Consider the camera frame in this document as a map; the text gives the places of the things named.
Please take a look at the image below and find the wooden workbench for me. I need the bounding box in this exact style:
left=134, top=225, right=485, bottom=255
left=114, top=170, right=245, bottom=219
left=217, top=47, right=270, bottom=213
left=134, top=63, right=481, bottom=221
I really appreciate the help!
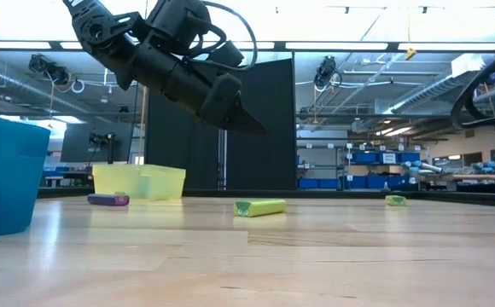
left=417, top=172, right=495, bottom=183

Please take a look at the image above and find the green rectangular block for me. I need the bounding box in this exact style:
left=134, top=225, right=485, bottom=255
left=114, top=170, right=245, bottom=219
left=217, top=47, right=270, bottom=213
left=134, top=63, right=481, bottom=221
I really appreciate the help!
left=384, top=194, right=408, bottom=207
left=233, top=198, right=288, bottom=218

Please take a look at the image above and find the yellow hanging cable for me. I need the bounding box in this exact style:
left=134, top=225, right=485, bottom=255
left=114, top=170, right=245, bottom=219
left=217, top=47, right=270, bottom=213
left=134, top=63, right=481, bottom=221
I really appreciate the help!
left=138, top=84, right=146, bottom=165

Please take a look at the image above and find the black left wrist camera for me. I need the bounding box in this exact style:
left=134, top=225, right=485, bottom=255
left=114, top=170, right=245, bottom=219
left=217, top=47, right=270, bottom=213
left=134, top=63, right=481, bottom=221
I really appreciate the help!
left=147, top=0, right=213, bottom=55

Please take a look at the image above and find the black partition panel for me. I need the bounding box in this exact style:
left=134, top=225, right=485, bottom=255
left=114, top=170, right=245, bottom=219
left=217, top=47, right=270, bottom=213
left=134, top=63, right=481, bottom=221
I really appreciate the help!
left=225, top=58, right=298, bottom=192
left=144, top=87, right=222, bottom=191

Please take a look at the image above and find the yellow translucent plastic bin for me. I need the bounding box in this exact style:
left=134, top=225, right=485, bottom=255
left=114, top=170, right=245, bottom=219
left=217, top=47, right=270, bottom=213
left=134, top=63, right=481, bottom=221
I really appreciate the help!
left=92, top=164, right=187, bottom=202

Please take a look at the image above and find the blue plastic bin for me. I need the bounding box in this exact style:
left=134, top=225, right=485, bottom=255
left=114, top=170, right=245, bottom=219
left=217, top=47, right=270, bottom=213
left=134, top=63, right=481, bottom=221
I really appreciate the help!
left=0, top=117, right=51, bottom=239

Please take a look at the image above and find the silver partition hinge post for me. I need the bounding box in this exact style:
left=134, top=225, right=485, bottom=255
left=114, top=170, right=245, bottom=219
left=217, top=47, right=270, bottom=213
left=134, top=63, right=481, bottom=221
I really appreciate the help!
left=217, top=126, right=229, bottom=191

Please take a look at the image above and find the purple rectangular block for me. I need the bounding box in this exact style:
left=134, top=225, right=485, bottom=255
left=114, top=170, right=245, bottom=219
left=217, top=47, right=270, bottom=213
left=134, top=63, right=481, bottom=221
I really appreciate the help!
left=87, top=193, right=131, bottom=207

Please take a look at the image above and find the black camera on stand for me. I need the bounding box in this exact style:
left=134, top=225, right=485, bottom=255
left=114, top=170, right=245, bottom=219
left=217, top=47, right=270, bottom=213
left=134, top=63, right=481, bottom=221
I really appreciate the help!
left=88, top=131, right=117, bottom=165

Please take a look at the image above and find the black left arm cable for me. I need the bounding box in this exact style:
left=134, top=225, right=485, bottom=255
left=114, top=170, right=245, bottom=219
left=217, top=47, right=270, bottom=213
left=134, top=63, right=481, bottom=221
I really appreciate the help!
left=187, top=0, right=259, bottom=73

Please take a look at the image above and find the black hanging camera rig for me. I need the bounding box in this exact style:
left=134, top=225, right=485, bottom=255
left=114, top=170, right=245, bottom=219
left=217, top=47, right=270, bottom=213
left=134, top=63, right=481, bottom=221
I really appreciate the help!
left=313, top=55, right=343, bottom=90
left=28, top=54, right=72, bottom=86

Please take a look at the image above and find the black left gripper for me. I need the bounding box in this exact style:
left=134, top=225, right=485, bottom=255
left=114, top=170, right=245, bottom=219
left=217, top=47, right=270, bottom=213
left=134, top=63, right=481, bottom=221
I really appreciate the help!
left=134, top=42, right=268, bottom=136

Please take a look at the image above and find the silver ventilation duct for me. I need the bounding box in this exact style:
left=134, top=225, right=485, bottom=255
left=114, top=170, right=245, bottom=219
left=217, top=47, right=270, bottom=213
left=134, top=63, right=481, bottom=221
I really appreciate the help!
left=0, top=59, right=99, bottom=119
left=381, top=50, right=495, bottom=116

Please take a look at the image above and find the dark wall screen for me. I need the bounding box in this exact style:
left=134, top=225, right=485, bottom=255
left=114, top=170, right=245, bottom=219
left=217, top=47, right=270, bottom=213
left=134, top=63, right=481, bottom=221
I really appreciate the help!
left=61, top=122, right=113, bottom=164

